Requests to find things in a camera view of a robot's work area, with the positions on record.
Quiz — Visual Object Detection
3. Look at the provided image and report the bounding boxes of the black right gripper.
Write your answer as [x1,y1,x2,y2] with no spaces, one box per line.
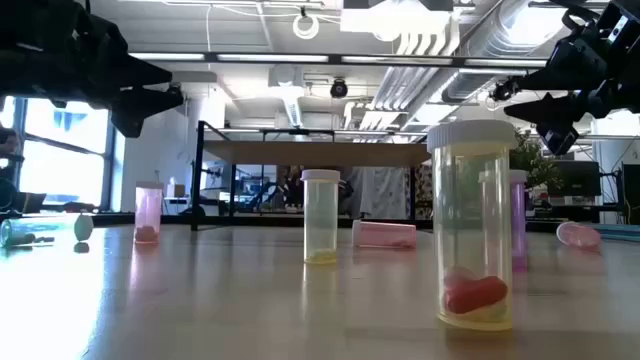
[503,37,614,156]

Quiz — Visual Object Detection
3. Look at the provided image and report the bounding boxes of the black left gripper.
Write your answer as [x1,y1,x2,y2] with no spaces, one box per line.
[49,0,184,139]

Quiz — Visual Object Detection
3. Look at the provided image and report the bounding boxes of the red medicine bottle white cap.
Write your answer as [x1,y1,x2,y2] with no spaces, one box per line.
[555,221,603,250]
[351,219,418,250]
[134,180,165,245]

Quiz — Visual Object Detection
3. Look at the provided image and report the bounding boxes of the pink medicine bottle white cap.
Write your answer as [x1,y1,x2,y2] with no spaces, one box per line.
[508,169,530,274]

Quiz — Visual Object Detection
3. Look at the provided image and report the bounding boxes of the teal medicine bottle white cap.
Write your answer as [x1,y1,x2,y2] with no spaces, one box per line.
[0,213,95,248]

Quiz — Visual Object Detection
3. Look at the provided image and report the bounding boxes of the yellow medicine bottle white cap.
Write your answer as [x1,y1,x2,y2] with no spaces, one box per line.
[300,168,342,265]

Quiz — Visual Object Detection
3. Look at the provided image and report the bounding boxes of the wooden shelf black metal legs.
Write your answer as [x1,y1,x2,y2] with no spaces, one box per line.
[191,119,434,232]

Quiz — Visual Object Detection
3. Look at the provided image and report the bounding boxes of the green potted plant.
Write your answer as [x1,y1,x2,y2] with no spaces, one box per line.
[509,128,565,201]

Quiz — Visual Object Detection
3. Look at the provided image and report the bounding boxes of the black computer monitor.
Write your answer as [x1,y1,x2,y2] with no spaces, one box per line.
[548,159,603,198]

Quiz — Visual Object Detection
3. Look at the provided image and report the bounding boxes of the window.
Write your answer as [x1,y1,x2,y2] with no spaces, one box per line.
[0,95,115,210]

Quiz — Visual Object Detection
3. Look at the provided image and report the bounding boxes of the long ceiling light bar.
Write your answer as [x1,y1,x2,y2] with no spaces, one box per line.
[127,49,550,70]

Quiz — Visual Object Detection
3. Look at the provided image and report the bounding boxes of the yellow bottle with red capsules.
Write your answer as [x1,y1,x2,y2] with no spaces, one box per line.
[426,118,520,332]

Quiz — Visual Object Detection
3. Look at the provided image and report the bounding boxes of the white patterned cloth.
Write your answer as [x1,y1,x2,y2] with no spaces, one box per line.
[349,167,412,220]

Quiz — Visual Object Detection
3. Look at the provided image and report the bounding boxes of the black ceiling-mounted camera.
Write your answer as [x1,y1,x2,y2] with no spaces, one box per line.
[329,78,350,100]
[490,77,522,103]

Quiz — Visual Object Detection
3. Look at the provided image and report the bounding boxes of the silver ventilation duct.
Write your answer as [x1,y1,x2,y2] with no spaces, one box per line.
[439,0,571,104]

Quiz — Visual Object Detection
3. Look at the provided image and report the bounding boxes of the white cable coil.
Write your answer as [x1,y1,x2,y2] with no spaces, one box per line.
[292,12,320,41]

